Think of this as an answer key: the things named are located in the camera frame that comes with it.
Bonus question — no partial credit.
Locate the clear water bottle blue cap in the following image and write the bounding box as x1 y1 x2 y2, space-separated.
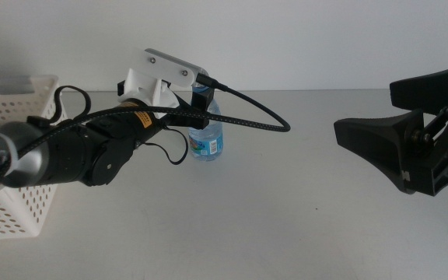
187 83 224 163

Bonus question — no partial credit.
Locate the white perforated plastic basket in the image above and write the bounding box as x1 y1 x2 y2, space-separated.
0 75 68 240

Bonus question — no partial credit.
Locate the thick black braided camera cable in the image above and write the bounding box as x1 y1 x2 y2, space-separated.
0 73 292 226

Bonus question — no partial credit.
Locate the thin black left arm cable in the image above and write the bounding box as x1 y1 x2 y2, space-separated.
52 85 190 166

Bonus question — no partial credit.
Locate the white left wrist camera assembly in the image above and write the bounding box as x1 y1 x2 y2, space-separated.
117 47 210 114

